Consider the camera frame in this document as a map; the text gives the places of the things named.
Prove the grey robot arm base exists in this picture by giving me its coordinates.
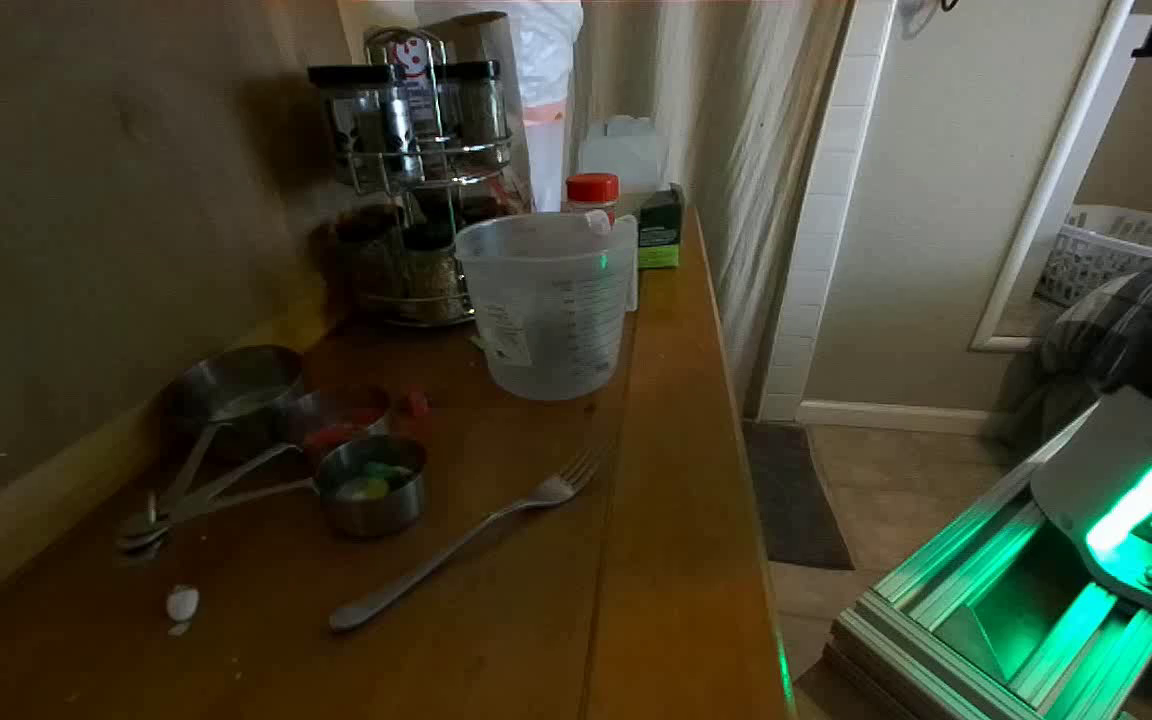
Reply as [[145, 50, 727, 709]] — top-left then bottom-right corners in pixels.
[[1028, 216, 1152, 640]]

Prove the red-lidded bottle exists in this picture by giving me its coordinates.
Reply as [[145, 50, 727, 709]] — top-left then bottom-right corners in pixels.
[[558, 166, 625, 222]]

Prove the brown-filled glass spice jar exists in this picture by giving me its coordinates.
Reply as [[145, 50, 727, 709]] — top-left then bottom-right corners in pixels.
[[327, 197, 406, 310], [396, 216, 474, 326]]

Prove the black-lidded glass spice bottle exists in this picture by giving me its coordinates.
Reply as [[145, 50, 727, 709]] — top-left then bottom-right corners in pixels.
[[436, 54, 507, 144], [305, 58, 389, 152]]

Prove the clear plastic measuring jug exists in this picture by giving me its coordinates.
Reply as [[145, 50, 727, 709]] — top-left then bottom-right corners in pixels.
[[452, 207, 639, 405]]

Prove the small green box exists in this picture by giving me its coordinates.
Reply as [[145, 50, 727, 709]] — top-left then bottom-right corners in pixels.
[[635, 184, 688, 275]]

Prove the white plastic container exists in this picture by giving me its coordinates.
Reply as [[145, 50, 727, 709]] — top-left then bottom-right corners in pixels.
[[570, 112, 668, 201]]

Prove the silver metal fork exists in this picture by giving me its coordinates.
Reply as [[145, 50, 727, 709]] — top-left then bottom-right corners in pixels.
[[325, 453, 605, 635]]

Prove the small metal measuring cup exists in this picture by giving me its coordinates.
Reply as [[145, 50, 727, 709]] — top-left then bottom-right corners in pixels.
[[116, 432, 431, 557]]

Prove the medium metal measuring cup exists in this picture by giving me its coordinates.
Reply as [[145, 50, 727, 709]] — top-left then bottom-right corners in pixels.
[[161, 381, 396, 528]]

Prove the dark door mat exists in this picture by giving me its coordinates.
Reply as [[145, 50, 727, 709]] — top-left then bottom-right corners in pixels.
[[738, 418, 855, 572]]

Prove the white plastic bag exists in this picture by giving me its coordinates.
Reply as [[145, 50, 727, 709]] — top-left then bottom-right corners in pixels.
[[417, 0, 587, 216]]

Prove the large metal measuring cup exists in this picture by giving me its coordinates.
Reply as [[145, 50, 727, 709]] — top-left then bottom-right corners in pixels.
[[141, 341, 311, 537]]

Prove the white garlic clove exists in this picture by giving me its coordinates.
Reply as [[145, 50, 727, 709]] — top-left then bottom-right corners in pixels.
[[161, 581, 203, 630]]

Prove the green-lit machine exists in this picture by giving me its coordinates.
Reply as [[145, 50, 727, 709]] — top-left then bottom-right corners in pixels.
[[822, 394, 1152, 720]]

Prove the grey plaid cloth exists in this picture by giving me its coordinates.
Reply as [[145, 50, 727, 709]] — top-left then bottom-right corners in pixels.
[[980, 251, 1152, 463]]

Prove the white laundry basket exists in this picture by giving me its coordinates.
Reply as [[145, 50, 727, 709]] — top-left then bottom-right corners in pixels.
[[1028, 201, 1152, 310]]

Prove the metal wire spice rack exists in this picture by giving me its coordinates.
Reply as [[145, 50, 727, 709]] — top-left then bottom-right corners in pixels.
[[309, 28, 528, 331]]

